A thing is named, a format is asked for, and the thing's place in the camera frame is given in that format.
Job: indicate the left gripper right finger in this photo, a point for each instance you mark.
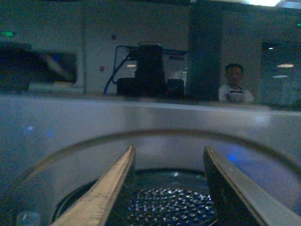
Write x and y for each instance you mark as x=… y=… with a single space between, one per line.
x=238 y=200

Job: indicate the grey front-load washing machine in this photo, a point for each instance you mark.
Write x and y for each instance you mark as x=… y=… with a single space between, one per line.
x=83 y=80

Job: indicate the perforated steel drum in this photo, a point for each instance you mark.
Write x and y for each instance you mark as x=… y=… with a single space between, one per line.
x=164 y=197

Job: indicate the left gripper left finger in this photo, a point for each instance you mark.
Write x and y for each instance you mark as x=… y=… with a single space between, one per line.
x=94 y=207

